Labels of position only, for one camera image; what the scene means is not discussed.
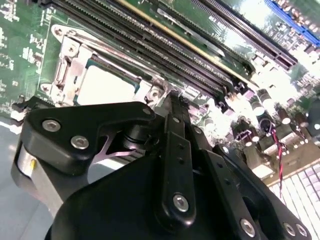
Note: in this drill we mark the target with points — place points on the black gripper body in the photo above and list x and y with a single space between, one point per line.
112 212

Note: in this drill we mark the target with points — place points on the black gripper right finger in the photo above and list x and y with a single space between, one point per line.
225 180

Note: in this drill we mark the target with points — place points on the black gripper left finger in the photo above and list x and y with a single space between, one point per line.
177 162

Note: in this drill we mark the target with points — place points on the silver square CPU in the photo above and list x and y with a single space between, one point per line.
107 85

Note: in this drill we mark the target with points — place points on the metal socket cover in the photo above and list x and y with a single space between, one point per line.
72 62

